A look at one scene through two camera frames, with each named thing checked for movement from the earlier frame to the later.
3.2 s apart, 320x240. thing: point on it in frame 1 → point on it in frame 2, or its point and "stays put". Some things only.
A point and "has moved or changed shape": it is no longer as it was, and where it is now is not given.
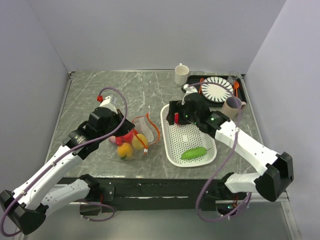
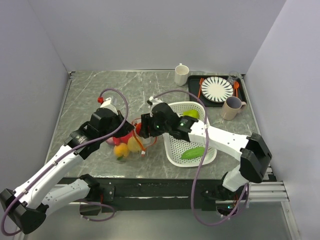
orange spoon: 236,84 stays put
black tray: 242,91 stays put
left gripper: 127,126 stays put
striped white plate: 215,92 stays put
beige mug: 230,108 stays put
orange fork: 201,80 stays put
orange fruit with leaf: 126,150 has moved or changed shape
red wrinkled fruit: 176,118 has moved or changed shape
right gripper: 174,107 → 147,119
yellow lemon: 137,144 has moved or changed shape
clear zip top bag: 135,143 has moved or changed shape
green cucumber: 194,152 stays put
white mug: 181,75 stays put
